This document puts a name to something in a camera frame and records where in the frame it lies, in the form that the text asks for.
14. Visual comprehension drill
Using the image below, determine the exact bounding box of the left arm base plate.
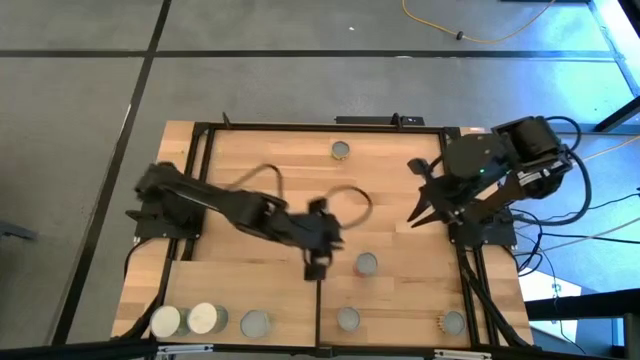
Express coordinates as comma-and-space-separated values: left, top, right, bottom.
124, 208, 202, 240

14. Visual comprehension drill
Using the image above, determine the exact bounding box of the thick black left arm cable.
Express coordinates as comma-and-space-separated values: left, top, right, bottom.
319, 184, 375, 232

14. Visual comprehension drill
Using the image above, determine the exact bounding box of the black desk edge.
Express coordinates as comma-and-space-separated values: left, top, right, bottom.
523, 287, 640, 322

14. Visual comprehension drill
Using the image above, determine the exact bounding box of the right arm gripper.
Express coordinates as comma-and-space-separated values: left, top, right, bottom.
406, 157, 494, 229

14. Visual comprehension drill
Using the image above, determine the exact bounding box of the silver frame bracket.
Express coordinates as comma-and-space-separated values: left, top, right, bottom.
157, 343, 214, 357
433, 348, 494, 360

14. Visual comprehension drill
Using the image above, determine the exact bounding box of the black floor cable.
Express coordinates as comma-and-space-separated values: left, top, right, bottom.
513, 187, 640, 279

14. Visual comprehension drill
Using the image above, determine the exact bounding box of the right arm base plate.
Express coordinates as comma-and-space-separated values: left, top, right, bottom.
448, 219, 517, 247

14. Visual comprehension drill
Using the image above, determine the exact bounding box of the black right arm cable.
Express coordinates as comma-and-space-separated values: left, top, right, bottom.
509, 115, 594, 227

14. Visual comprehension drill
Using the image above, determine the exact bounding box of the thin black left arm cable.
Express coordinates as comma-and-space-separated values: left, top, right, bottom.
224, 162, 287, 202

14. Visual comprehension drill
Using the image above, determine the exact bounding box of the black power strip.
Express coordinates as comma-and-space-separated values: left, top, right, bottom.
333, 113, 426, 127

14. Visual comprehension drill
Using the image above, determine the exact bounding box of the black stand foot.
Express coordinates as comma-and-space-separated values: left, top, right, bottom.
564, 94, 640, 135

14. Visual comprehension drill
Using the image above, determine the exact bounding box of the yellow floor cable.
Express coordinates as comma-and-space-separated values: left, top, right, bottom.
579, 134, 640, 164
401, 0, 557, 45

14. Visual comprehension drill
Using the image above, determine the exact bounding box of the black aluminium table frame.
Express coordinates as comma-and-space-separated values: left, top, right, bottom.
149, 112, 536, 360

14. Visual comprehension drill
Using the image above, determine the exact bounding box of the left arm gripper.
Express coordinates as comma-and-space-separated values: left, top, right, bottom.
287, 198, 347, 281

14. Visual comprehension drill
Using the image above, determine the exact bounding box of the green soup tin can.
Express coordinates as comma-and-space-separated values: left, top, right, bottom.
239, 309, 274, 339

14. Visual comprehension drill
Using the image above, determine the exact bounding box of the grey furniture foot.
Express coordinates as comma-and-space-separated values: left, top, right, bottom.
0, 218, 39, 242

